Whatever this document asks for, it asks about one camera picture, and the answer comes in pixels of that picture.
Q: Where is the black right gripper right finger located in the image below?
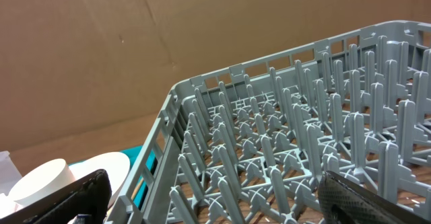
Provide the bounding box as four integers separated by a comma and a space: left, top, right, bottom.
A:
318, 171, 430, 224

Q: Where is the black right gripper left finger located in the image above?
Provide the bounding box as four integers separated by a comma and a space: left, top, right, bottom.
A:
1, 169, 112, 224

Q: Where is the white paper cup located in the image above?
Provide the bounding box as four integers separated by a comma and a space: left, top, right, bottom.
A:
8, 159, 75, 207

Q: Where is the clear plastic waste bin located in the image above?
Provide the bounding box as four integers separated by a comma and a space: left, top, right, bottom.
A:
0, 151, 22, 195

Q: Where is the white pink-rimmed plate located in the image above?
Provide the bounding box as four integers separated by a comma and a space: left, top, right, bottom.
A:
69, 152, 131, 208

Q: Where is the wooden chopstick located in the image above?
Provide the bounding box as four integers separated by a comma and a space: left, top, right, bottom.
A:
131, 177, 144, 200

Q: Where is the grey plastic dish rack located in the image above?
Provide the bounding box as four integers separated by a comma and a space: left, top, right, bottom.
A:
107, 20, 430, 223

